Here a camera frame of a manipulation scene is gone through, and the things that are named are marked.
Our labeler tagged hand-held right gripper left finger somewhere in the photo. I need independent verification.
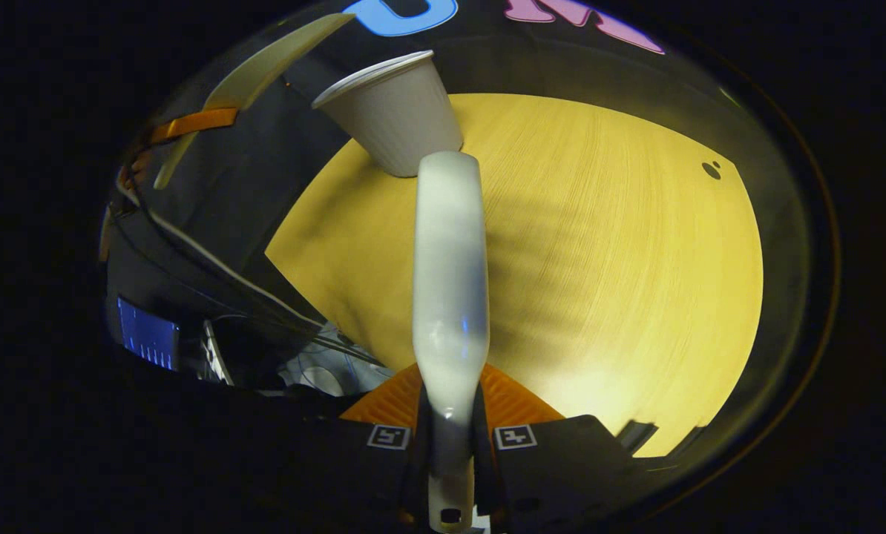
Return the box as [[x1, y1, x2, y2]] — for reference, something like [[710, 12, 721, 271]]
[[287, 362, 433, 529]]

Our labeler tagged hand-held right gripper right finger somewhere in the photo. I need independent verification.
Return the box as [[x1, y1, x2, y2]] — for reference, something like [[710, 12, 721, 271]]
[[473, 363, 637, 527]]

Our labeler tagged white dustpan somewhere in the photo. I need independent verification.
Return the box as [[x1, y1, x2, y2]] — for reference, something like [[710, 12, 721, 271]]
[[154, 13, 356, 190]]

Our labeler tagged small white broom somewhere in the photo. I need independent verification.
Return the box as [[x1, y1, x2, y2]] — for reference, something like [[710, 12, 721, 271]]
[[412, 151, 490, 533]]

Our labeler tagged white garbage bin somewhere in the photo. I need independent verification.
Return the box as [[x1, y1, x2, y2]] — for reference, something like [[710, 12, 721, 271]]
[[311, 50, 465, 179]]

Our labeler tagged wooden desktop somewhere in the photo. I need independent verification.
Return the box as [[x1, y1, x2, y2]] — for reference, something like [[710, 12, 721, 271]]
[[265, 93, 764, 458]]

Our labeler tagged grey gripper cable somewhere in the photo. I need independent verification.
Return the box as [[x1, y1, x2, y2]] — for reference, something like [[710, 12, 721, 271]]
[[117, 185, 325, 327]]

